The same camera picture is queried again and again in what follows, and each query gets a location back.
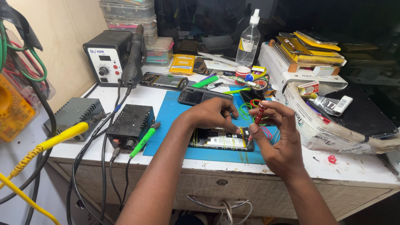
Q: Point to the person's right hand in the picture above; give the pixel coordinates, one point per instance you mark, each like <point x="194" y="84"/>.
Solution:
<point x="282" y="147"/>

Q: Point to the person's left hand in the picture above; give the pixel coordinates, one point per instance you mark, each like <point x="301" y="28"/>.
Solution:
<point x="206" y="114"/>

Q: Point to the black smartphone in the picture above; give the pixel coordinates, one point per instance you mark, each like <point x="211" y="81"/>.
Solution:
<point x="218" y="142"/>

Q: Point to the red precision screwdriver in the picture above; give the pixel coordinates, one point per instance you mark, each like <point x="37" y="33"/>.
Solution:
<point x="259" y="117"/>

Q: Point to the black phone case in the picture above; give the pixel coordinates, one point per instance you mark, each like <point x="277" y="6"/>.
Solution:
<point x="200" y="96"/>

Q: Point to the pink rubber bands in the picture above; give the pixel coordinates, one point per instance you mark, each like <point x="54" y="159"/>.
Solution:
<point x="266" y="132"/>

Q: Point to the white sack with tools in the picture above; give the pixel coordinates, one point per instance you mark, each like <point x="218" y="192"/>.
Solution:
<point x="315" y="131"/>

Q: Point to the green tweezers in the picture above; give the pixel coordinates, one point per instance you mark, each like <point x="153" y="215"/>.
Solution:
<point x="236" y="91"/>

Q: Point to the blue silicone repair mat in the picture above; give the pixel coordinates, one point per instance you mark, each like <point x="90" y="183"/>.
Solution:
<point x="168" y="125"/>

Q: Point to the green rubber bands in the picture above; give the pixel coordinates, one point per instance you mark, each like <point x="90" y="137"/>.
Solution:
<point x="245" y="111"/>

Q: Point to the wooden desk drawer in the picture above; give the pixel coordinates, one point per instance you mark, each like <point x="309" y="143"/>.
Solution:
<point x="265" y="193"/>

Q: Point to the red rubber band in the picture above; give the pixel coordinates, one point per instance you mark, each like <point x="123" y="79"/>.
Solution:
<point x="332" y="159"/>

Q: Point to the red paper cup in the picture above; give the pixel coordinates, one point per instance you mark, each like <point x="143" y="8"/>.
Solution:
<point x="242" y="74"/>

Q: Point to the yellow packet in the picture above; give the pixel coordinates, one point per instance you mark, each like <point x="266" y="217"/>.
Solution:
<point x="182" y="64"/>

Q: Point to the white plastic strip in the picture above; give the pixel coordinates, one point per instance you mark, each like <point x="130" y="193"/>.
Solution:
<point x="218" y="58"/>

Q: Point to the black tape roll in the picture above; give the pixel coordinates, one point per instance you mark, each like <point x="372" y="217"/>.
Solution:
<point x="261" y="87"/>

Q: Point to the yellow blue glue bottle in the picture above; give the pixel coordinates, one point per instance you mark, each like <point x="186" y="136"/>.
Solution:
<point x="254" y="75"/>

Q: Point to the grey glue tube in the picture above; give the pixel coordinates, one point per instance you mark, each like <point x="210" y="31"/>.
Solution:
<point x="331" y="104"/>

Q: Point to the red white small box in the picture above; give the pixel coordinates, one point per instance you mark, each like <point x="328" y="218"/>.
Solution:
<point x="308" y="88"/>

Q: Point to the green soldering iron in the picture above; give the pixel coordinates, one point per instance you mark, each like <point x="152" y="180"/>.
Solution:
<point x="143" y="140"/>

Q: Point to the black soldering station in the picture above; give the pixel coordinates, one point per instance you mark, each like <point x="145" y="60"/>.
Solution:
<point x="129" y="123"/>

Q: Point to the clear box with coloured parts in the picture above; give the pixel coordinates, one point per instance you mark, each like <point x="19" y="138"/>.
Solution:
<point x="160" y="51"/>

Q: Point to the clear spray bottle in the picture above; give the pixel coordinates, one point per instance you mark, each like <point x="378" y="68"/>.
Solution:
<point x="248" y="43"/>

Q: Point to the black tablet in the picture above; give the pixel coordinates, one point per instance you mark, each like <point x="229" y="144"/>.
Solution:
<point x="359" y="115"/>

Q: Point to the white eraser box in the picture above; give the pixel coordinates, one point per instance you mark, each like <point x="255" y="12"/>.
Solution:
<point x="323" y="70"/>

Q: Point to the black hot air gun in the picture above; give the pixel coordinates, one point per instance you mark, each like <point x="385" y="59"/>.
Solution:
<point x="133" y="59"/>

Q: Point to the pile of phones and packets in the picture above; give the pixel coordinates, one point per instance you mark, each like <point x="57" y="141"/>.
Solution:
<point x="307" y="50"/>

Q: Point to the black white hot air station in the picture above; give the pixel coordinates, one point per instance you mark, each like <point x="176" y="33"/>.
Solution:
<point x="104" y="59"/>

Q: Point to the stack of clear storage boxes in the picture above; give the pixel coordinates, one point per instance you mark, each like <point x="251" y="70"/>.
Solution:
<point x="128" y="15"/>

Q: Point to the grey power supply box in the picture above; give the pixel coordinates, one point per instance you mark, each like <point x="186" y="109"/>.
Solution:
<point x="73" y="114"/>

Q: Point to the yellow soldering iron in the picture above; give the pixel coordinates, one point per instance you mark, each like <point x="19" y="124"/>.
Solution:
<point x="62" y="136"/>

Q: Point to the yellow multimeter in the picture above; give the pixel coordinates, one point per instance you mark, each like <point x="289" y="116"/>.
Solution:
<point x="14" y="112"/>

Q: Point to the opened phone frame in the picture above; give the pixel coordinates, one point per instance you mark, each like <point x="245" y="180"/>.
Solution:
<point x="164" y="81"/>

